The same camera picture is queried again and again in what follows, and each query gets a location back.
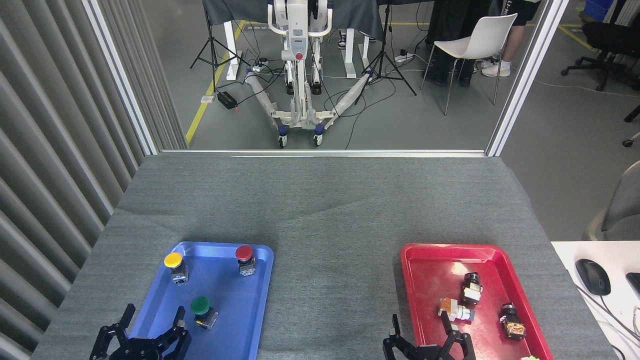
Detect blue bin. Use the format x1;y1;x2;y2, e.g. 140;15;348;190
583;0;615;22

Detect black white switch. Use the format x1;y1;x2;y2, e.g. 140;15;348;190
460;272;484;307

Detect grey slatted panel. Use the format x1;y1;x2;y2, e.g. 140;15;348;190
0;0;189;360

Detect person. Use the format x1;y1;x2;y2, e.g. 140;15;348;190
337;29;377;50
421;0;502;87
481;0;542;78

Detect yellow push button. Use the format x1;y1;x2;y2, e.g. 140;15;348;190
164;252;189;286

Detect grey chair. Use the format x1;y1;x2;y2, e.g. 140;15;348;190
582;160;640;242

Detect grey felt table cloth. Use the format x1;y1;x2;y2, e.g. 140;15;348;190
31;154;619;360

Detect red push button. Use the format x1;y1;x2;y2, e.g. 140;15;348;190
235;245;257;277

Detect table with dark cloth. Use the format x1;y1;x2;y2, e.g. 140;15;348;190
202;0;387;81

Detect black tripod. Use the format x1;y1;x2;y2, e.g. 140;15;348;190
190;0;251;94
354;0;417;106

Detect black orange switch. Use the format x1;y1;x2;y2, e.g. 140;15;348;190
499;302;527;341

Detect silver frame post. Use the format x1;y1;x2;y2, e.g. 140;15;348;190
81;0;159;156
485;0;571;158

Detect white stand on wheels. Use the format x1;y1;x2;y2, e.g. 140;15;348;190
245;0;373;149

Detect black computer mouse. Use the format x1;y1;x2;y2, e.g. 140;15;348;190
574;258;612;297

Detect red plastic tray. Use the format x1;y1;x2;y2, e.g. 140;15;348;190
400;243;555;360

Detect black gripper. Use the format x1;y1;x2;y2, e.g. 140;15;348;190
89;303;193;360
382;311;476;360

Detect white orange switch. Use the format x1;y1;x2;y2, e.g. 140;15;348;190
438;297;476;323

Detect silver frame rail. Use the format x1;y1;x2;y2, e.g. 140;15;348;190
159;148;489;159

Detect blue plastic tray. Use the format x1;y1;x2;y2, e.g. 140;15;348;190
120;241;275;360

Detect green push button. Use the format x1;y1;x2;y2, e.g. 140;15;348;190
190;296;219;330

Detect white plastic chair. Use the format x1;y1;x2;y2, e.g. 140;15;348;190
420;13;518;117

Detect white desk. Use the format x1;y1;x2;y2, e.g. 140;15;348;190
550;240;640;360

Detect black office chair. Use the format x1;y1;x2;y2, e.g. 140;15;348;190
560;0;640;93

